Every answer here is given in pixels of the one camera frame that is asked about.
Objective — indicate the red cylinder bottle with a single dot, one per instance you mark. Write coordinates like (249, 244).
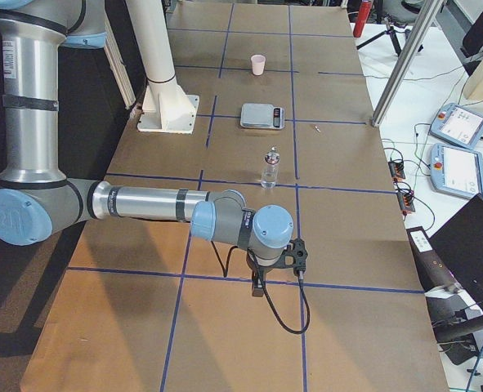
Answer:
(362, 17)

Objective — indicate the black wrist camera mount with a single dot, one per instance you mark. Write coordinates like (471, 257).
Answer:
(294, 256)

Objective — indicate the lower orange connector board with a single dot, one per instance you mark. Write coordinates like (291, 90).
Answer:
(406, 201)

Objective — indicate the teach pendant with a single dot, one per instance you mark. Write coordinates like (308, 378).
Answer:
(457, 125)
(456, 171)

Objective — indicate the black tripod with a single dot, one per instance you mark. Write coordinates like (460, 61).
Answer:
(392, 32)

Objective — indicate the black monitor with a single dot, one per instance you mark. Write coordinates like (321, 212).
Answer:
(459, 243)

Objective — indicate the pink paper cup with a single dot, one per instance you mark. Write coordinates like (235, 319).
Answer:
(258, 63)

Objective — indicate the clear glass sauce bottle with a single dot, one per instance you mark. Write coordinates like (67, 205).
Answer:
(271, 169)

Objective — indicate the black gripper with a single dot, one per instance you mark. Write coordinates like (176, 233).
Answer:
(262, 273)

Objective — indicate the black brown device box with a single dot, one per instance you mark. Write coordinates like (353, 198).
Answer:
(432, 271)

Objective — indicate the white digital kitchen scale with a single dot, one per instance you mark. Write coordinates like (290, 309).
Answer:
(262, 116)

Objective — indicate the white pedestal column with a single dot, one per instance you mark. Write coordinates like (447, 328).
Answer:
(166, 107)

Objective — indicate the lower teach pendant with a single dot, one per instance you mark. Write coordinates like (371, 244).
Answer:
(456, 171)

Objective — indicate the upper teach pendant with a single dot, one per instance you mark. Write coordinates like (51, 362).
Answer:
(457, 125)

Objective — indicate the upper orange connector board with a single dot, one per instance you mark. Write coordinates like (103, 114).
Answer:
(396, 168)

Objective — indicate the aluminium frame post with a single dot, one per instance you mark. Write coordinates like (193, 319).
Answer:
(418, 33)

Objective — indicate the orange connector board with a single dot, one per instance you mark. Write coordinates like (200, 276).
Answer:
(396, 168)
(406, 201)

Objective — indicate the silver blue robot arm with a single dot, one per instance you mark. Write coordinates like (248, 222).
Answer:
(37, 199)

